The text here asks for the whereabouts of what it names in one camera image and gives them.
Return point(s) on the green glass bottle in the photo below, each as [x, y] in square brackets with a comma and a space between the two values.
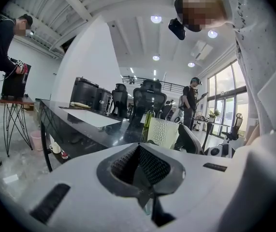
[149, 120]

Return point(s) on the black head camera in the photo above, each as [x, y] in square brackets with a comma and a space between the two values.
[177, 29]

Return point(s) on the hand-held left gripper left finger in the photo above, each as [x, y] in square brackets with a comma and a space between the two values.
[125, 165]

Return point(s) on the white scooter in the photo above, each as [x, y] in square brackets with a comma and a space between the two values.
[177, 115]

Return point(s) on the black glossy table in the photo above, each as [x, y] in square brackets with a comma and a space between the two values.
[84, 134]

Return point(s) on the round ceiling light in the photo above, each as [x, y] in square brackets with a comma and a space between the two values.
[212, 34]
[155, 58]
[191, 64]
[156, 19]

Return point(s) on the black white office chair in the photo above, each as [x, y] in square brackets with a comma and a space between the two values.
[234, 129]

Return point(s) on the grey white chair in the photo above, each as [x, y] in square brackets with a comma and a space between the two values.
[191, 139]

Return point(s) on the large glass window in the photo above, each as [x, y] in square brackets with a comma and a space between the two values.
[227, 93]

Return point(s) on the black mezzanine railing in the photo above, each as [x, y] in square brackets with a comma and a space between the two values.
[174, 84]

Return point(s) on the pink waste bin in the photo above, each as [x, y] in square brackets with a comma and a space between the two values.
[36, 140]

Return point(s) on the white desk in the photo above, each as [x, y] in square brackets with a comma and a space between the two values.
[212, 123]

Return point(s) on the large black equipment case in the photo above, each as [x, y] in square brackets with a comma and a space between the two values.
[83, 92]

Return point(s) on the person's white shirt torso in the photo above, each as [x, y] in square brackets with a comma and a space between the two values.
[261, 57]

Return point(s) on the person's head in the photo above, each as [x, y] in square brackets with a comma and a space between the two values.
[198, 8]

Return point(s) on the black mesh office chair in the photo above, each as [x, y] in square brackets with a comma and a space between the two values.
[148, 98]
[119, 100]

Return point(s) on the white textured cup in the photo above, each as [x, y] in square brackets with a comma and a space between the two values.
[163, 132]

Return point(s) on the ceiling air conditioner unit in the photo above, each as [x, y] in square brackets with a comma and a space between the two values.
[201, 49]

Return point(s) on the potted green plant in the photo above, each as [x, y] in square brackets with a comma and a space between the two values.
[213, 115]

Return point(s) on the person's left forearm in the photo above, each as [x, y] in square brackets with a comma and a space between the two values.
[252, 135]

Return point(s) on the red and white can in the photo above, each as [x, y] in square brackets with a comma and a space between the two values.
[64, 154]

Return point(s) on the white mug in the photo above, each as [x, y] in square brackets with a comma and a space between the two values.
[55, 148]

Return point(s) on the small black equipment case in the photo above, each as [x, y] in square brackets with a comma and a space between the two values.
[103, 100]

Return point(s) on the black box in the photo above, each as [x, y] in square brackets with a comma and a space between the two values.
[13, 83]

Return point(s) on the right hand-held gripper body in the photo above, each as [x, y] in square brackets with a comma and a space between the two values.
[218, 150]

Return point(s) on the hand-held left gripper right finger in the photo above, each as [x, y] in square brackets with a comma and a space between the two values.
[154, 168]

